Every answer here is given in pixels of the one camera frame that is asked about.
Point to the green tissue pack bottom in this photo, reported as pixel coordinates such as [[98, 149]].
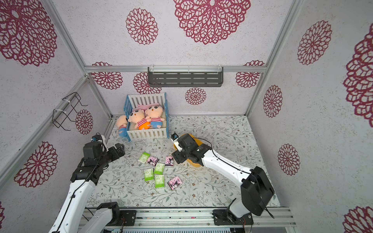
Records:
[[159, 181]]

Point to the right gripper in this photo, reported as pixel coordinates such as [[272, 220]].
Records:
[[180, 155]]

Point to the blue white toy crib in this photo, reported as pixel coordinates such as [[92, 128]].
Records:
[[133, 101]]

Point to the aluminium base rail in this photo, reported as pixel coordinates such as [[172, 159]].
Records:
[[204, 217]]

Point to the green tissue pack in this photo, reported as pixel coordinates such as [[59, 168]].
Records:
[[144, 158], [159, 181], [159, 169], [148, 175]]

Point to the pink kuromi tissue pack bottom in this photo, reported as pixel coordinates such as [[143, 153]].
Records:
[[174, 183]]

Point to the plush doll orange shorts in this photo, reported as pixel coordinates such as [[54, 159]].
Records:
[[139, 120]]

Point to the plush doll outside crib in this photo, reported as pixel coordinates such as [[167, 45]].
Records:
[[121, 124]]

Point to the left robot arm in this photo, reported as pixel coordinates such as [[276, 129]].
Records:
[[83, 182]]

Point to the black wire wall rack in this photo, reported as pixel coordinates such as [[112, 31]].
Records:
[[59, 116]]

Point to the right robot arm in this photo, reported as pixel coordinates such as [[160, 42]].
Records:
[[256, 189]]

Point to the pink kuromi tissue pack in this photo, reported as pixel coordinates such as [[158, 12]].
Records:
[[174, 183], [152, 160], [169, 161]]

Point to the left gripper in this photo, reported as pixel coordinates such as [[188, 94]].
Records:
[[121, 150]]

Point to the grey wall shelf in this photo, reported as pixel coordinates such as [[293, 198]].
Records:
[[185, 77]]

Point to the plush doll blue shorts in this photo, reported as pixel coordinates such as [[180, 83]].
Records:
[[154, 116]]

